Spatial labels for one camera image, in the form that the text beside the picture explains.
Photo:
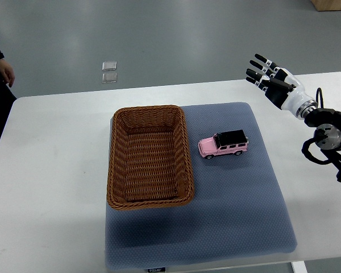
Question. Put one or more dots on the blue-grey padded mat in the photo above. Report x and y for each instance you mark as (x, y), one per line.
(237, 211)

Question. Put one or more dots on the wooden furniture corner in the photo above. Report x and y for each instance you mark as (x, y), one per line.
(327, 5)

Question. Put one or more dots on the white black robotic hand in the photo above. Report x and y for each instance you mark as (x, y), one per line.
(285, 91)

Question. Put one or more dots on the pink toy car black roof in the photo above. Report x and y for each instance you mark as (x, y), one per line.
(226, 143)

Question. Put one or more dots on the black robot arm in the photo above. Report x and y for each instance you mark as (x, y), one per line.
(325, 146)

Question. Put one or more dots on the white table leg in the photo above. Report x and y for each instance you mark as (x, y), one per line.
(299, 267)

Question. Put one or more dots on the brown wicker basket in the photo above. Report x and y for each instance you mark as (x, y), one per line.
(149, 159)

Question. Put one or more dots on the bystander's hand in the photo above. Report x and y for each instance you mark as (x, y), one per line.
(7, 73)

